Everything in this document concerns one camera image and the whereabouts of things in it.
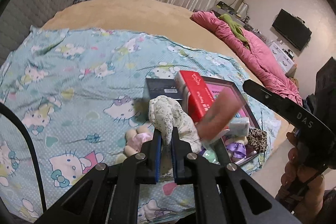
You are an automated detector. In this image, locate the green garment on comforter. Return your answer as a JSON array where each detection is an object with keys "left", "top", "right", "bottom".
[{"left": 219, "top": 14, "right": 250, "bottom": 50}]

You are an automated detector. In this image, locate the dark clothes pile on chair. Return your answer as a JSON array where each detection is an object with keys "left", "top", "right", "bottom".
[{"left": 303, "top": 57, "right": 335, "bottom": 123}]

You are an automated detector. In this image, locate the purple tray with pink book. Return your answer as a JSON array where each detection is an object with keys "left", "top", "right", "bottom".
[{"left": 203, "top": 76, "right": 260, "bottom": 166}]

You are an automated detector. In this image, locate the pink quilted comforter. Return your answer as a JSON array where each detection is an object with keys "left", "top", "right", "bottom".
[{"left": 191, "top": 11, "right": 302, "bottom": 106}]

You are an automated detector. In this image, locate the person's right hand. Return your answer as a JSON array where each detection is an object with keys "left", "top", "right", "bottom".
[{"left": 275, "top": 131, "right": 332, "bottom": 222}]

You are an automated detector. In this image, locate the green egg sponge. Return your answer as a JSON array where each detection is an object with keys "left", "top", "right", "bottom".
[{"left": 203, "top": 150, "right": 219, "bottom": 164}]

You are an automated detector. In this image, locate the red white tissue pack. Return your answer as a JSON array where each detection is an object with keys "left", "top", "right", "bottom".
[{"left": 174, "top": 71, "right": 214, "bottom": 123}]

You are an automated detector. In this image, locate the leopard print scrunchie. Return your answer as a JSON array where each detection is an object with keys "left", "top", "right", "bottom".
[{"left": 247, "top": 127, "right": 268, "bottom": 153}]

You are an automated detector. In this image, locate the white floral scrunchie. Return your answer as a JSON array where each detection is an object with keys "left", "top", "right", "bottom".
[{"left": 148, "top": 96, "right": 202, "bottom": 153}]

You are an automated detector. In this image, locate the black wall television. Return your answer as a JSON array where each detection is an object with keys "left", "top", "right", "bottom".
[{"left": 272, "top": 9, "right": 312, "bottom": 51}]

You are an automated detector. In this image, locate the cluttered desk with mirror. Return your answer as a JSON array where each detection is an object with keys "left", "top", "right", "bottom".
[{"left": 216, "top": 0, "right": 253, "bottom": 31}]

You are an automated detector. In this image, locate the black cable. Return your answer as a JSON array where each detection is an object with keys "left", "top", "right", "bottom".
[{"left": 0, "top": 102, "right": 48, "bottom": 212}]

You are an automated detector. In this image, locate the black cardboard box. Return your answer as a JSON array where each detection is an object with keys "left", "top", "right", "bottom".
[{"left": 143, "top": 79, "right": 183, "bottom": 102}]

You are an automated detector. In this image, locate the round tan bed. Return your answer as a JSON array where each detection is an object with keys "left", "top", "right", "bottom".
[{"left": 40, "top": 0, "right": 295, "bottom": 156}]

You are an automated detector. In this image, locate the small green tissue pack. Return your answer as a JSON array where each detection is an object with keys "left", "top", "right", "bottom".
[{"left": 228, "top": 117, "right": 250, "bottom": 137}]

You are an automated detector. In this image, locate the Hello Kitty blue blanket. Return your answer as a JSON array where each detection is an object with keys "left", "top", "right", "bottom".
[{"left": 1, "top": 26, "right": 281, "bottom": 223}]

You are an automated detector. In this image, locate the white drawer cabinet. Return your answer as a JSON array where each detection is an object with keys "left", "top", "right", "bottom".
[{"left": 269, "top": 42, "right": 297, "bottom": 77}]

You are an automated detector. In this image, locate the pink coral cloth item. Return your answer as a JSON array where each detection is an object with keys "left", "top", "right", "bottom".
[{"left": 196, "top": 90, "right": 243, "bottom": 141}]

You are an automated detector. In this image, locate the purple satin bow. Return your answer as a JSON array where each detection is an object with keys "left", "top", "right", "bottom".
[{"left": 226, "top": 142, "right": 247, "bottom": 159}]

